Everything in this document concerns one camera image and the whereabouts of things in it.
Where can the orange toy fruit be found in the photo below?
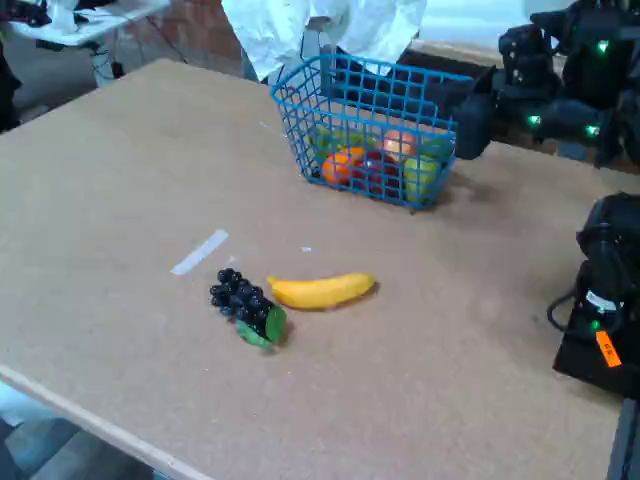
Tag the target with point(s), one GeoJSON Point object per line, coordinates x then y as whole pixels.
{"type": "Point", "coordinates": [336, 169]}

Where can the red yellow toy apple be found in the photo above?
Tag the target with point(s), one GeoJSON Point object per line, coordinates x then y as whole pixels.
{"type": "Point", "coordinates": [397, 145]}

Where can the yellow toy banana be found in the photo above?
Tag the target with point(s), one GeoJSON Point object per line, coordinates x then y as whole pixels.
{"type": "Point", "coordinates": [320, 292]}

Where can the black toy grapes with leaves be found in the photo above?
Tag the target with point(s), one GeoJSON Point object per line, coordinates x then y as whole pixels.
{"type": "Point", "coordinates": [245, 300]}

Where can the long white tape strip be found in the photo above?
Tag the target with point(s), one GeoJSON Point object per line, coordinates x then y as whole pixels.
{"type": "Point", "coordinates": [200, 252]}

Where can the white crumpled sheet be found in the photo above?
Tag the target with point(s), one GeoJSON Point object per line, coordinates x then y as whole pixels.
{"type": "Point", "coordinates": [270, 30]}

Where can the white crumpled cloth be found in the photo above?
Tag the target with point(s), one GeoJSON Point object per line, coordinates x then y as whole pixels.
{"type": "Point", "coordinates": [64, 17]}

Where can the yellow green toy fruit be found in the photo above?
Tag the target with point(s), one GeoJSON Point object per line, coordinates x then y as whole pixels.
{"type": "Point", "coordinates": [330, 137]}

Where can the round green toy fruit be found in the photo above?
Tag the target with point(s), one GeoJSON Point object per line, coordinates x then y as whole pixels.
{"type": "Point", "coordinates": [420, 177]}

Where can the white background table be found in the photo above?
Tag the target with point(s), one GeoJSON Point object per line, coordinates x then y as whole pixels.
{"type": "Point", "coordinates": [115, 20]}

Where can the dark green toy fruit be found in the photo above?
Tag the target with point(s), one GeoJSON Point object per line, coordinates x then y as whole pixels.
{"type": "Point", "coordinates": [437, 148]}

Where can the orange label tag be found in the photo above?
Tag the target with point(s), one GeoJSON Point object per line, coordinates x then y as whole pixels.
{"type": "Point", "coordinates": [608, 349]}

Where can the black bulky object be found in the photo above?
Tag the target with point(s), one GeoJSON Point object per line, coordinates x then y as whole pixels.
{"type": "Point", "coordinates": [7, 90]}

